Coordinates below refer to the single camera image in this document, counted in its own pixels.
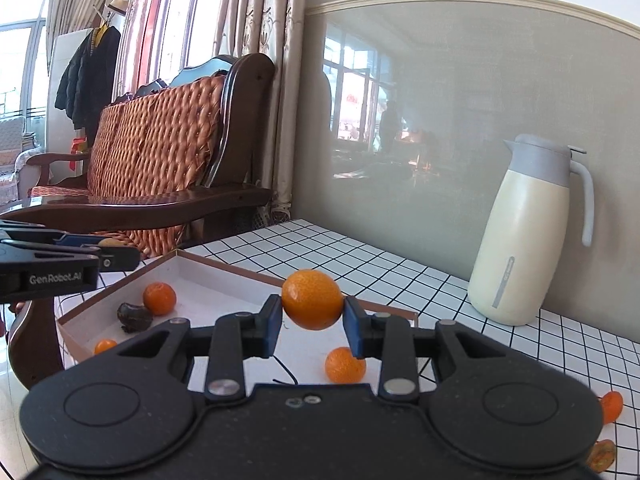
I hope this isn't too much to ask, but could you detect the smooth yellow-orange citrus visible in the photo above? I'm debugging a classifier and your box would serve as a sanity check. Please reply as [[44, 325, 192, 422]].
[[281, 269, 345, 331]]

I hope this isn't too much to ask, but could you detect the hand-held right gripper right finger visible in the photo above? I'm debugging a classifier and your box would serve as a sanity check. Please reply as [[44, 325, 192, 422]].
[[343, 296, 523, 404]]

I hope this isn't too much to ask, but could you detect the armchair with lace cover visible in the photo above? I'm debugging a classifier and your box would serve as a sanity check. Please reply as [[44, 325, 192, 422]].
[[0, 117, 32, 207]]

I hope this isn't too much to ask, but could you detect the cream thermos jug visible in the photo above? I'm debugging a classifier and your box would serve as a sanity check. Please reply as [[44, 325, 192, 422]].
[[467, 133, 596, 326]]

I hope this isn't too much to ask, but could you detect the black checked white tablecloth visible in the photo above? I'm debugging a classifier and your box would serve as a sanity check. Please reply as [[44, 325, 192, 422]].
[[50, 218, 640, 480]]

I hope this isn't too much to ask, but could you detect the glass balcony door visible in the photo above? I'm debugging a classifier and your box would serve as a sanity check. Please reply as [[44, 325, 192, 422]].
[[0, 17, 55, 126]]

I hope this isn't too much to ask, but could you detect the brown-green half fruit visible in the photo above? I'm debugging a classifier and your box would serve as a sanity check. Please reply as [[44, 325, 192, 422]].
[[586, 439, 617, 473]]

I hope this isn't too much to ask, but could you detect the black hanging coat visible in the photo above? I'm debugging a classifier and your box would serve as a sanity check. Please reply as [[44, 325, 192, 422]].
[[54, 24, 123, 132]]

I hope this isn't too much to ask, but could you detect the dark wooden sofa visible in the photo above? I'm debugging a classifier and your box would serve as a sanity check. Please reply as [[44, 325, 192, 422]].
[[0, 52, 277, 392]]

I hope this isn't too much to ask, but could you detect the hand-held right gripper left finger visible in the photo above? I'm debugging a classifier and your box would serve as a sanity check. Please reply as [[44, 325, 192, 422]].
[[97, 294, 284, 404]]

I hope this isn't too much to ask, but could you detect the orange mandarin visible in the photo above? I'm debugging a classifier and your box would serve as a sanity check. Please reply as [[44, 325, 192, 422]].
[[324, 346, 367, 385], [143, 282, 178, 317]]

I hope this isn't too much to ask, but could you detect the window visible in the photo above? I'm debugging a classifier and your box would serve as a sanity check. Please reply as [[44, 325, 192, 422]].
[[125, 0, 226, 92]]

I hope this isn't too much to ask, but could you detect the brown cardboard box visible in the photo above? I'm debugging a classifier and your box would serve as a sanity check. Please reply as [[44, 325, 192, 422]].
[[56, 249, 420, 397]]

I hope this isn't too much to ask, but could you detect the orange woven cushion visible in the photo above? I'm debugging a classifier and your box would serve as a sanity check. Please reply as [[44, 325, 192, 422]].
[[29, 72, 229, 261]]

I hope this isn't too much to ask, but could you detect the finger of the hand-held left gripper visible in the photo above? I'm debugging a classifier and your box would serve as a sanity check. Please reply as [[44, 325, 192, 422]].
[[0, 219, 109, 249], [0, 240, 142, 273]]

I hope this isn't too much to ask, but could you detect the dark brown date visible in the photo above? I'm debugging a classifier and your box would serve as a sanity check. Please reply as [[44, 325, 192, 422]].
[[117, 302, 154, 334]]

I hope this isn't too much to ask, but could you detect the orange carrot piece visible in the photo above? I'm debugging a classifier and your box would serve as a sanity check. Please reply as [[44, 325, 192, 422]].
[[599, 391, 625, 426]]

